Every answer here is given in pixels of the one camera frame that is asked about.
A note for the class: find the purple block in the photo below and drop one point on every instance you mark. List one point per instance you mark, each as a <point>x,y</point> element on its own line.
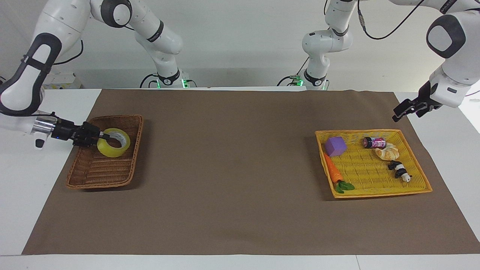
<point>335,146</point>

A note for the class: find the toy croissant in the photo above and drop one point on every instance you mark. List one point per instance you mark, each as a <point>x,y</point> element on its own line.
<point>388,152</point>

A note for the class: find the toy panda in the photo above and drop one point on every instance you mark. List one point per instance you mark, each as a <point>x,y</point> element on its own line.
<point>399,170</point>

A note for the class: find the yellow woven basket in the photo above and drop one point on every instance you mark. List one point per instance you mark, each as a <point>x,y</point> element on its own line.
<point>375,176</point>

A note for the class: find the white box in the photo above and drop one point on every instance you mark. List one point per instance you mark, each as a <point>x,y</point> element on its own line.
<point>62,80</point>

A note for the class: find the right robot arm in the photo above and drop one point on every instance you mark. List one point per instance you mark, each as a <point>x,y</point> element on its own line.
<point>56,22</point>

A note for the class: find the yellow tape roll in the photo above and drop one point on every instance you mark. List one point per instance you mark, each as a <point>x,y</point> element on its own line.
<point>112,150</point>

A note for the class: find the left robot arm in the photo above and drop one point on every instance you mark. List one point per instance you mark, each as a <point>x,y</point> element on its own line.
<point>455,63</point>

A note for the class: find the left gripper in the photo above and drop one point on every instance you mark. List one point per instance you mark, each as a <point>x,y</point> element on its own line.
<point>425,95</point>

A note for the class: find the brown wicker basket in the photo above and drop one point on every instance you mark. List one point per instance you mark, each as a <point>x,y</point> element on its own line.
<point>97,170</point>

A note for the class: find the toy carrot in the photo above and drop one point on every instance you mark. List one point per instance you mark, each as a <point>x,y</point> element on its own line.
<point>333,170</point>

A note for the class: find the small dark jar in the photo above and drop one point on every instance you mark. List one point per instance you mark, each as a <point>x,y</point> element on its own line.
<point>375,143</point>

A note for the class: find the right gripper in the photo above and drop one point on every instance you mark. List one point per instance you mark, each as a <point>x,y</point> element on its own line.
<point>64,130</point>

